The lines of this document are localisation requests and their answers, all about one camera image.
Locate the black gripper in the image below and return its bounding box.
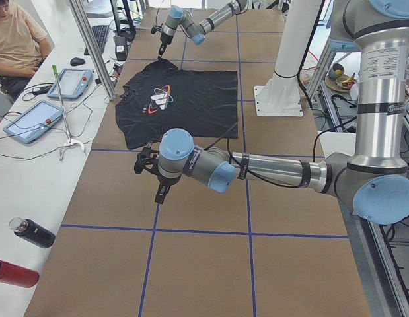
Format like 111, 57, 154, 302
155, 175, 180, 203
157, 32, 173, 59

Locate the black graphic t-shirt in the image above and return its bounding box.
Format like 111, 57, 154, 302
116, 59, 238, 149

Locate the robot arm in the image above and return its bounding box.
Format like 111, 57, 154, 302
151, 0, 248, 59
153, 1, 409, 225

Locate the black keyboard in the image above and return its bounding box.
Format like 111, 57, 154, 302
91, 24, 110, 54

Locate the black computer mouse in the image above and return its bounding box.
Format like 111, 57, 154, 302
69, 57, 85, 67

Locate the far teach pendant tablet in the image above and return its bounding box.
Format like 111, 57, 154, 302
54, 68, 93, 100

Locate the teach pendant tablet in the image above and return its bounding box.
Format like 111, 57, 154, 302
3, 100, 63, 144
54, 68, 93, 100

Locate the green tipped grabber stick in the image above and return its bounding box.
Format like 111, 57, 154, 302
52, 65, 85, 162

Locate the black water bottle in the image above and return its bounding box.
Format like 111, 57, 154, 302
8, 217, 56, 248

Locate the seated person beige shirt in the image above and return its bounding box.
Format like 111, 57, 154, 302
0, 1, 52, 100

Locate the near teach pendant tablet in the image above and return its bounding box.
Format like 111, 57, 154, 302
3, 100, 63, 144

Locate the red water bottle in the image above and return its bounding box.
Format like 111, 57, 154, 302
0, 260, 40, 288

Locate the fruit bowl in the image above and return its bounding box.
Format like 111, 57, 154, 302
324, 63, 357, 92

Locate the white chair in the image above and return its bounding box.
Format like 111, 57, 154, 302
319, 132, 356, 157

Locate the aluminium frame post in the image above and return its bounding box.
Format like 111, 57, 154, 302
68, 0, 116, 101

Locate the white camera mast base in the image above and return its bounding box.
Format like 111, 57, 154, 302
254, 0, 324, 117

